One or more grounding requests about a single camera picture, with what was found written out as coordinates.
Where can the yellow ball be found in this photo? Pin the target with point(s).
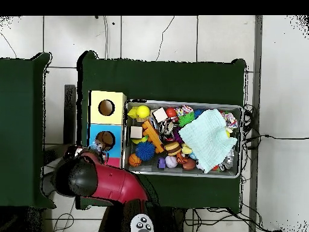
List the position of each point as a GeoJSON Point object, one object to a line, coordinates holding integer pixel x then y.
{"type": "Point", "coordinates": [143, 111]}

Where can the yellow cheese wedge toy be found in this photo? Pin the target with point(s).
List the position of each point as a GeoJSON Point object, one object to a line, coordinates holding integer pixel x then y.
{"type": "Point", "coordinates": [132, 112]}

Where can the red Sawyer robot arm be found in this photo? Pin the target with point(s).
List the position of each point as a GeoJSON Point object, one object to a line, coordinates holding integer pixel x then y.
{"type": "Point", "coordinates": [113, 183]}

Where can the orange plastic toy block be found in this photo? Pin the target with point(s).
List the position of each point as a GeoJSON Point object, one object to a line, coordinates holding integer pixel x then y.
{"type": "Point", "coordinates": [152, 136]}

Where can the clear plastic bottle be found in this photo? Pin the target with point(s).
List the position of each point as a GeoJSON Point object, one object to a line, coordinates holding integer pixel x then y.
{"type": "Point", "coordinates": [97, 146]}

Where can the blue spiky ball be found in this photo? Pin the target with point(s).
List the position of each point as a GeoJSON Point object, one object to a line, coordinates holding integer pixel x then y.
{"type": "Point", "coordinates": [144, 151]}

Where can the toy burger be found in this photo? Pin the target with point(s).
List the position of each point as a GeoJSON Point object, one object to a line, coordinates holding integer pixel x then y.
{"type": "Point", "coordinates": [172, 148]}

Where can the wooden box with three holes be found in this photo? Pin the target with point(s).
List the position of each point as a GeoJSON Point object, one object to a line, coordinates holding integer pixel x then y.
{"type": "Point", "coordinates": [115, 116]}

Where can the wooden cube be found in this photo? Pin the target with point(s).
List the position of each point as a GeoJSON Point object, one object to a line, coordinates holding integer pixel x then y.
{"type": "Point", "coordinates": [136, 132]}
{"type": "Point", "coordinates": [160, 115]}

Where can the green spiky ball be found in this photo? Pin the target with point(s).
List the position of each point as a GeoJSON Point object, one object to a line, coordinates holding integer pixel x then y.
{"type": "Point", "coordinates": [186, 119]}

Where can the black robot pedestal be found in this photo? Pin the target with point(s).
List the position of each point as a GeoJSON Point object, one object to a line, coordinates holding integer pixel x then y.
{"type": "Point", "coordinates": [166, 221]}

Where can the silver mesh bin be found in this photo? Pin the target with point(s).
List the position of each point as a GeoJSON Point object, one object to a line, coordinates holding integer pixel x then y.
{"type": "Point", "coordinates": [193, 172]}

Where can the mint green knitted cloth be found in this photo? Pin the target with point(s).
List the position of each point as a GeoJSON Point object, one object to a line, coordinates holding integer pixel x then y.
{"type": "Point", "coordinates": [207, 137]}

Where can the orange toy basketball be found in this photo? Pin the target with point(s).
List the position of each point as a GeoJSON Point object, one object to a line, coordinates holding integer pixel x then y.
{"type": "Point", "coordinates": [134, 160]}

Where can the dark green table cloth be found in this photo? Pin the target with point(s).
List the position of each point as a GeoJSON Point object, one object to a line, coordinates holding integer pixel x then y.
{"type": "Point", "coordinates": [19, 133]}
{"type": "Point", "coordinates": [164, 79]}

